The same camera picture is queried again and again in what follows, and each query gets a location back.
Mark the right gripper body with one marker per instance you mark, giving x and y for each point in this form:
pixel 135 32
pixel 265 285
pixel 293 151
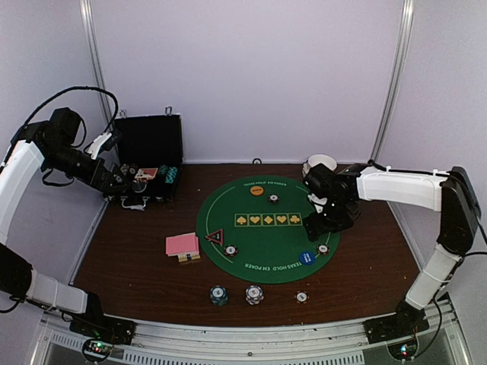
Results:
pixel 335 218

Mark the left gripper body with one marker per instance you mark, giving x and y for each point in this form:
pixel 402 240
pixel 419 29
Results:
pixel 100 184

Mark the orange round blind button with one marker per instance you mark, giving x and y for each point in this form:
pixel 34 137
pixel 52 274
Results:
pixel 257 190

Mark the blue tan chip stack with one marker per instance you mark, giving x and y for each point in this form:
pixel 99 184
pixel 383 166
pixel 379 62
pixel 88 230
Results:
pixel 254 295

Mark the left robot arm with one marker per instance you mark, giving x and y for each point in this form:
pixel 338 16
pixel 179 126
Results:
pixel 47 146

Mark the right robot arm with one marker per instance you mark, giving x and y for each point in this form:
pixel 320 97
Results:
pixel 448 194

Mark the clear acrylic dealer button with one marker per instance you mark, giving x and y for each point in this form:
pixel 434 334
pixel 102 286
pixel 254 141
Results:
pixel 139 186

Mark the card deck in case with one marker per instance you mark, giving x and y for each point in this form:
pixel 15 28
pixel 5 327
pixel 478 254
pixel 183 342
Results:
pixel 146 173

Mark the white ceramic lower bowl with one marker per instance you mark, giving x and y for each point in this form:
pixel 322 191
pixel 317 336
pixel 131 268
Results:
pixel 305 169

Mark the white ceramic bowl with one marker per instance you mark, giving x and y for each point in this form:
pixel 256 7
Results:
pixel 305 169
pixel 326 160

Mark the white ceramic upper bowl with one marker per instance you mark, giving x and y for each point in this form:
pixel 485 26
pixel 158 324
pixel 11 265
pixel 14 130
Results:
pixel 326 160

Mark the black poker chip case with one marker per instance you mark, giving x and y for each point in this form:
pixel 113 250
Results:
pixel 149 142

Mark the green blue chips in case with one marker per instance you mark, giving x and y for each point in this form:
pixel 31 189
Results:
pixel 162 170

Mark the teal chip row in case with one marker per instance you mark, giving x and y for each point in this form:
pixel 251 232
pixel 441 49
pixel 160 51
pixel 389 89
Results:
pixel 171 175

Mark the blue round blind button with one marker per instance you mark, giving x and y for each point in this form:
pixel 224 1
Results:
pixel 307 258

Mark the green round poker mat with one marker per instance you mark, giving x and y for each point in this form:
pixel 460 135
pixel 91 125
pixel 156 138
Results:
pixel 269 236

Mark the red playing card deck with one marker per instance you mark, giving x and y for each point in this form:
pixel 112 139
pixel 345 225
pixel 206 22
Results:
pixel 182 245

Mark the gold card deck box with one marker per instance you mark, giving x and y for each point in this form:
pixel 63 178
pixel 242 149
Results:
pixel 187 258

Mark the black red triangle token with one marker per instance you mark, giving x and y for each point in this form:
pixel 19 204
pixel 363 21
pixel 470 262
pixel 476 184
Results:
pixel 216 237

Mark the green blue chip stack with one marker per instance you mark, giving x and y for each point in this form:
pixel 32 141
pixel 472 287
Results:
pixel 218 295

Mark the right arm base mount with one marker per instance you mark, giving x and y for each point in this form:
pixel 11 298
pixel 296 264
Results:
pixel 389 328

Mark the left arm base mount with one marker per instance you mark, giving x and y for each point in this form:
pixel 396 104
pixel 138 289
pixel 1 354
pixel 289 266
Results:
pixel 108 329

